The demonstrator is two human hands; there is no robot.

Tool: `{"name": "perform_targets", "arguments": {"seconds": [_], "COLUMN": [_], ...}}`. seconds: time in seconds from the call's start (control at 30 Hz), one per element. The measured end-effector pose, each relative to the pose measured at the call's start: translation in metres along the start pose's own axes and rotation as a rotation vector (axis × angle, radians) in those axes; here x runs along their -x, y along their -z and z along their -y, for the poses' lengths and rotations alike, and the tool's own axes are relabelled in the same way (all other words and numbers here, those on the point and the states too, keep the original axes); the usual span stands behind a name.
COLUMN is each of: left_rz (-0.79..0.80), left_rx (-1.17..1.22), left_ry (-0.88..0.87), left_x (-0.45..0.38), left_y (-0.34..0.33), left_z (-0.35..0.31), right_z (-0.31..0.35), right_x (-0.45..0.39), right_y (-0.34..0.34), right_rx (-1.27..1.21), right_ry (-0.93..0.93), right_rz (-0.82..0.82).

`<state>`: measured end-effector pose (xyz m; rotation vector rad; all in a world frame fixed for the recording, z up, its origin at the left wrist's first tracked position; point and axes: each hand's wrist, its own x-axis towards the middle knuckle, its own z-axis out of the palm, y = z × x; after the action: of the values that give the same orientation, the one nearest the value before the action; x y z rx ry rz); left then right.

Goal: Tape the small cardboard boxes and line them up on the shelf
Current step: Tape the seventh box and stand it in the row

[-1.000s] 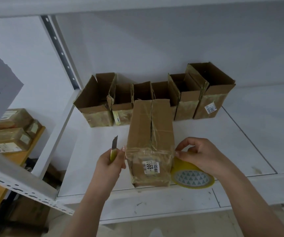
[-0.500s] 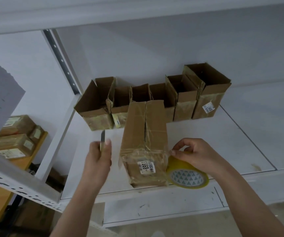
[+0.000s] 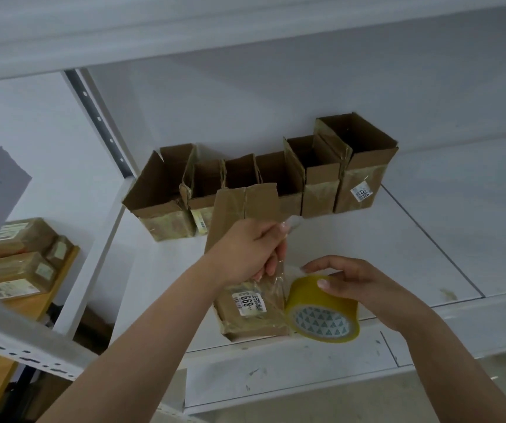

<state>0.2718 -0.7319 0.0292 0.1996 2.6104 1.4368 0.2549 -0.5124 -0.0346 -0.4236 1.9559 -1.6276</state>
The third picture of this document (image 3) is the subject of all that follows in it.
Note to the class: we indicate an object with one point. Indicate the person's right thumb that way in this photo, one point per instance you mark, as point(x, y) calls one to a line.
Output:
point(330, 284)

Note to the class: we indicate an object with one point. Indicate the flat sealed brown package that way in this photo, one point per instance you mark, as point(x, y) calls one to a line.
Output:
point(13, 289)

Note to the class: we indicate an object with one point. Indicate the small sealed brown package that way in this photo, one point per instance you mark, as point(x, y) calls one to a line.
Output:
point(59, 251)

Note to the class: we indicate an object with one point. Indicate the white metal shelving rack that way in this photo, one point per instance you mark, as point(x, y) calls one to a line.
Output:
point(402, 242)

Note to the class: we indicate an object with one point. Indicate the person's left hand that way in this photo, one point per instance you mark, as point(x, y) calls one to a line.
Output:
point(239, 251)

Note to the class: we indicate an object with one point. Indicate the person's right forearm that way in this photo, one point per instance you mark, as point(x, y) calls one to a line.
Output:
point(451, 370)

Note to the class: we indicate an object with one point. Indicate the yellow packing tape roll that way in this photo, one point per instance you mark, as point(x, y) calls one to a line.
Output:
point(312, 297)

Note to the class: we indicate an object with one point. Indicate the row of open cardboard boxes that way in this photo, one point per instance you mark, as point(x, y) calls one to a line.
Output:
point(319, 189)

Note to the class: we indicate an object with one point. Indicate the grey perforated rack upright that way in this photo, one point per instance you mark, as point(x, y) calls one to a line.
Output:
point(98, 121)

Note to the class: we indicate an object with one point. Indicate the taped cardboard parcel white label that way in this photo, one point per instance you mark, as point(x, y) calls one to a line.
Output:
point(244, 310)

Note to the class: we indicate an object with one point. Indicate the large sealed brown package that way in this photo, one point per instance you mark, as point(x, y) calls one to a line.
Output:
point(23, 235)
point(15, 268)

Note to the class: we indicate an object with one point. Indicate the person's left forearm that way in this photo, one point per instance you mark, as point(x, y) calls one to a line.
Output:
point(147, 343)

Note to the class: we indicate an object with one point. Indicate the person's left thumb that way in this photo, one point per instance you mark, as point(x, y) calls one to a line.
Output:
point(277, 229)

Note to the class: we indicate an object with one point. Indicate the person's right hand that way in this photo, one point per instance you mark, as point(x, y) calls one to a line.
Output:
point(367, 290)

